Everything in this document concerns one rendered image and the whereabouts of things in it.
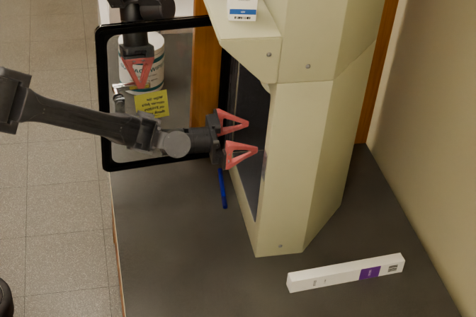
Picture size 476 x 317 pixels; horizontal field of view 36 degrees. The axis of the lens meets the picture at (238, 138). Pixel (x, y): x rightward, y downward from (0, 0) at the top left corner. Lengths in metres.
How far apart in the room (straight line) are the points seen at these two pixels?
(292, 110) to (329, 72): 0.10
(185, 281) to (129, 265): 0.13
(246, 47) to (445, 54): 0.54
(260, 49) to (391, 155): 0.75
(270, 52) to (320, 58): 0.10
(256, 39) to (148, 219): 0.61
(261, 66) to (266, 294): 0.52
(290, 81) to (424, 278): 0.59
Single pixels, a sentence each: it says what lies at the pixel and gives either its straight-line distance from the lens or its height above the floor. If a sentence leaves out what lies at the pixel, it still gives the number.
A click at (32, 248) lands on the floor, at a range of 3.00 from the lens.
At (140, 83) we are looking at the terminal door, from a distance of 1.64.
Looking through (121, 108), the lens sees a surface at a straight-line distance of 1.65.
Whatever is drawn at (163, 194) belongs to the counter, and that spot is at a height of 0.94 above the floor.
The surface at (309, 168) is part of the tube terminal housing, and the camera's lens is 1.50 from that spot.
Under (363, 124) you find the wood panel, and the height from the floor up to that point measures 1.00.
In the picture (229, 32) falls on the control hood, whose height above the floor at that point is 1.51.
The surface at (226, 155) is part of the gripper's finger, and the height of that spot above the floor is 1.18.
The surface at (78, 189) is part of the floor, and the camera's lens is 3.22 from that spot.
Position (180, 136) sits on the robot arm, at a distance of 1.49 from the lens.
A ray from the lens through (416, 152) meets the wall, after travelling 1.82.
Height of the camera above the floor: 2.15
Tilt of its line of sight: 38 degrees down
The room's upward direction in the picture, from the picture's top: 5 degrees clockwise
